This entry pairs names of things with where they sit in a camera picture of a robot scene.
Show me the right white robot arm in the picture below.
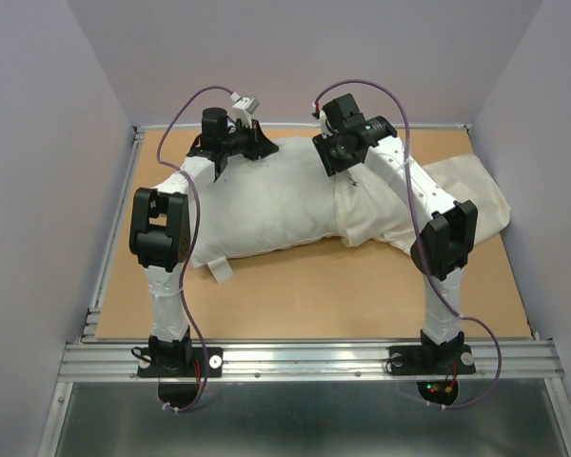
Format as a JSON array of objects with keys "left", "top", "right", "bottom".
[{"left": 312, "top": 93, "right": 478, "bottom": 376}]

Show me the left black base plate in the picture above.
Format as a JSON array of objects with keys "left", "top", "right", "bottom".
[{"left": 131, "top": 347, "right": 224, "bottom": 379}]

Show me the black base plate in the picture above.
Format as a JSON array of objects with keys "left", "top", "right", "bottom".
[
  {"left": 387, "top": 345, "right": 476, "bottom": 377},
  {"left": 131, "top": 347, "right": 224, "bottom": 379}
]

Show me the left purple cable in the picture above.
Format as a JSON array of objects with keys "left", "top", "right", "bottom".
[{"left": 155, "top": 85, "right": 239, "bottom": 414}]

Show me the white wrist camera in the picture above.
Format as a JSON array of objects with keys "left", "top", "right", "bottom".
[
  {"left": 230, "top": 91, "right": 260, "bottom": 129},
  {"left": 311, "top": 101, "right": 333, "bottom": 138}
]

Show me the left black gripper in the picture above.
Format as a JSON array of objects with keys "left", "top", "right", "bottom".
[{"left": 221, "top": 118, "right": 279, "bottom": 161}]

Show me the purple cable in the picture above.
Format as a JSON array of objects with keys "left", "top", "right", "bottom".
[
  {"left": 313, "top": 78, "right": 503, "bottom": 411},
  {"left": 155, "top": 85, "right": 239, "bottom": 414}
]

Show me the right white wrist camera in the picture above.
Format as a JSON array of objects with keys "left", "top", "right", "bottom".
[{"left": 311, "top": 101, "right": 333, "bottom": 138}]

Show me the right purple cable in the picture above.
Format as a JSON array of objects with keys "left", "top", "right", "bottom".
[{"left": 313, "top": 78, "right": 503, "bottom": 411}]

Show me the aluminium rail frame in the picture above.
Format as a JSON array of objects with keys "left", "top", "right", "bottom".
[{"left": 39, "top": 129, "right": 571, "bottom": 456}]

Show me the cream pillowcase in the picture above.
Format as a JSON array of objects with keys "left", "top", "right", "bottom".
[{"left": 331, "top": 154, "right": 513, "bottom": 249}]

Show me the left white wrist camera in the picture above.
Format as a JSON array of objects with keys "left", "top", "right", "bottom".
[{"left": 230, "top": 91, "right": 260, "bottom": 129}]

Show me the white pillow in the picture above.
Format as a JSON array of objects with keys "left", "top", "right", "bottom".
[{"left": 190, "top": 136, "right": 341, "bottom": 268}]

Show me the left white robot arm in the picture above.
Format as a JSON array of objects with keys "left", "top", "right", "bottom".
[{"left": 128, "top": 106, "right": 279, "bottom": 378}]

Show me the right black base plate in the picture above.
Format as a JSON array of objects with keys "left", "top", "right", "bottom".
[{"left": 387, "top": 345, "right": 476, "bottom": 377}]

